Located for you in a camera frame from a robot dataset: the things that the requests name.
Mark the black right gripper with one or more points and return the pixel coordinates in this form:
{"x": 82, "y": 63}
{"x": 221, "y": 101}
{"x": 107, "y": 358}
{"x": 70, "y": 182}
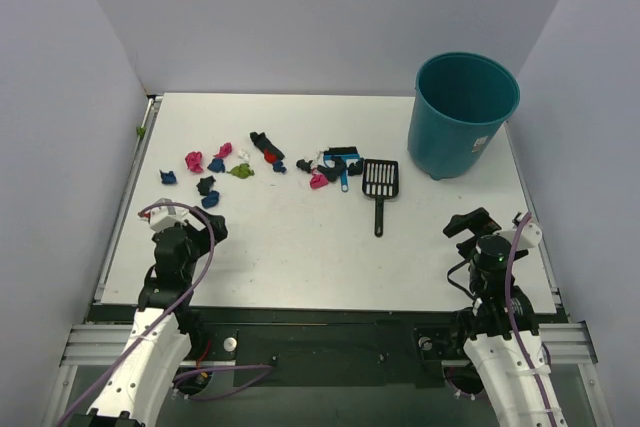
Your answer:
{"x": 470, "y": 223}

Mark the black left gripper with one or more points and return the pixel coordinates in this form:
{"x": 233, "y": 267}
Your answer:
{"x": 209, "y": 227}

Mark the black slotted scoop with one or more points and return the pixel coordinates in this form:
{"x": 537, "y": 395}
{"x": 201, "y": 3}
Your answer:
{"x": 380, "y": 182}

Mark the blue brush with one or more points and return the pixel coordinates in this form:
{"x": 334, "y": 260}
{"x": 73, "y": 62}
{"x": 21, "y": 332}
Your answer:
{"x": 341, "y": 163}

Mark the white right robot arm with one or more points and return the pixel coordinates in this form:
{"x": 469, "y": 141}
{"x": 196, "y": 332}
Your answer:
{"x": 499, "y": 333}

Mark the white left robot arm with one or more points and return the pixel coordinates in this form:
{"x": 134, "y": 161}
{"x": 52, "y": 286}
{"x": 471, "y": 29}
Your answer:
{"x": 165, "y": 329}

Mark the blue paper scrap lower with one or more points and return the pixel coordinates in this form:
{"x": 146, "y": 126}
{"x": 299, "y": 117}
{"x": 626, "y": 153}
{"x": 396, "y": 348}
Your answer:
{"x": 210, "y": 200}

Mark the dark blue paper scrap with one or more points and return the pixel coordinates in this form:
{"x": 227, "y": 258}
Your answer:
{"x": 217, "y": 165}

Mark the blue paper scrap left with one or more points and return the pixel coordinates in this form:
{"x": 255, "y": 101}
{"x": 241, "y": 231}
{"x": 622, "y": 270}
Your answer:
{"x": 168, "y": 178}

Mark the green paper scrap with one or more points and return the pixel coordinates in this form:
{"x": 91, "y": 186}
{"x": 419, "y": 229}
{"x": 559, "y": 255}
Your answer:
{"x": 242, "y": 171}

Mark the white paper scrap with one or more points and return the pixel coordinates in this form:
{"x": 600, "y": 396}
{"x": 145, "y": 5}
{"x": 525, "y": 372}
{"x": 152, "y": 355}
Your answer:
{"x": 244, "y": 155}

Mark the small pink paper scrap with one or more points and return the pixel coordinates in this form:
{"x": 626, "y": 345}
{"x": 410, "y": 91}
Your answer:
{"x": 224, "y": 150}

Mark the red paper scrap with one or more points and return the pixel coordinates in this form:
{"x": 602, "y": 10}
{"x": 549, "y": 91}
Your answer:
{"x": 270, "y": 157}

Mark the long black paper scrap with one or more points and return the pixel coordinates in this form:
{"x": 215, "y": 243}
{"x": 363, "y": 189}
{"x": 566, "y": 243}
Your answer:
{"x": 262, "y": 143}

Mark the black paper scrap centre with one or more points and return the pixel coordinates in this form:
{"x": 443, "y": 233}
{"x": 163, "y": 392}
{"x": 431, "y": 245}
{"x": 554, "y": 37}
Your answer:
{"x": 305, "y": 165}

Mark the magenta paper scrap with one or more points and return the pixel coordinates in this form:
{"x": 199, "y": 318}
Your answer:
{"x": 318, "y": 180}

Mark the teal plastic bin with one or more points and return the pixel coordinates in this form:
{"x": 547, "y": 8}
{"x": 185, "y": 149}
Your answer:
{"x": 461, "y": 100}

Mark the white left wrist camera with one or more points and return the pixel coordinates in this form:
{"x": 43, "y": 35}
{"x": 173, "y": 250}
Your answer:
{"x": 164, "y": 216}

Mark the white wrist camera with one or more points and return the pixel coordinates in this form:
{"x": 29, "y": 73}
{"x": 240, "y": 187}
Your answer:
{"x": 525, "y": 232}
{"x": 164, "y": 216}

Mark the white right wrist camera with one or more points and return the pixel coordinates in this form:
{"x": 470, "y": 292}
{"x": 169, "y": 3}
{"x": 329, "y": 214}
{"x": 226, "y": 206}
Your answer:
{"x": 525, "y": 232}

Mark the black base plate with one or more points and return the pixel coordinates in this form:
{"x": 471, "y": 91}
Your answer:
{"x": 315, "y": 348}

